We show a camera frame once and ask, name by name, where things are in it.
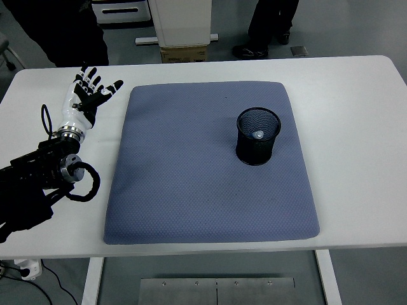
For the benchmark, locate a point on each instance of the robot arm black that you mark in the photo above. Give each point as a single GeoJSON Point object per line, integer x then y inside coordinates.
{"type": "Point", "coordinates": [31, 178]}

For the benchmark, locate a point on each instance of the blue marker pen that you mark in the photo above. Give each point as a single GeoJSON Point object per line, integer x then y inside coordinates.
{"type": "Point", "coordinates": [257, 135]}

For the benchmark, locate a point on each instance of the person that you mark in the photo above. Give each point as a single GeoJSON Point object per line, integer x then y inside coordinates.
{"type": "Point", "coordinates": [63, 31]}
{"type": "Point", "coordinates": [264, 28]}

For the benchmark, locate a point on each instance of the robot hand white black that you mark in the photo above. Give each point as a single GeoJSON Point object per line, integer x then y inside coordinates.
{"type": "Point", "coordinates": [76, 111]}

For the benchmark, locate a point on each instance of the white cabinet with dark slot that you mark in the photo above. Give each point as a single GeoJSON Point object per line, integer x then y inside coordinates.
{"type": "Point", "coordinates": [127, 18]}

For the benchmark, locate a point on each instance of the blue-grey textured mat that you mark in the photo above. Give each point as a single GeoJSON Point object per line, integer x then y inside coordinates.
{"type": "Point", "coordinates": [206, 197]}

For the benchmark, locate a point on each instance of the white power strip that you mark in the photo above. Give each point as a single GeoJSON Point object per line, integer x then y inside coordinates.
{"type": "Point", "coordinates": [30, 270]}

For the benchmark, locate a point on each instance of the white upright stand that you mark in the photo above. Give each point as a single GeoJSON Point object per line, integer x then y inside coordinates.
{"type": "Point", "coordinates": [181, 22]}

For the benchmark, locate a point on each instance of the white stand base bar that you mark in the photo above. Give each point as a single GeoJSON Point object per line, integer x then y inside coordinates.
{"type": "Point", "coordinates": [146, 40]}

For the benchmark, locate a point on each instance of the black mesh pen holder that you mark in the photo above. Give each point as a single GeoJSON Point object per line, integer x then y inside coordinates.
{"type": "Point", "coordinates": [254, 152]}

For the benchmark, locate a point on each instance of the white table leg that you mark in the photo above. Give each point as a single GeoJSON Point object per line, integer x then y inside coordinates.
{"type": "Point", "coordinates": [327, 279]}
{"type": "Point", "coordinates": [92, 279]}

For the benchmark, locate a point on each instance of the brown cardboard box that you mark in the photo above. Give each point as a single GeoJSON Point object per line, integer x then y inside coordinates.
{"type": "Point", "coordinates": [182, 54]}

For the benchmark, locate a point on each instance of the small grey floor plate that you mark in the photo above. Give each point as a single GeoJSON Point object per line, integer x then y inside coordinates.
{"type": "Point", "coordinates": [299, 51]}

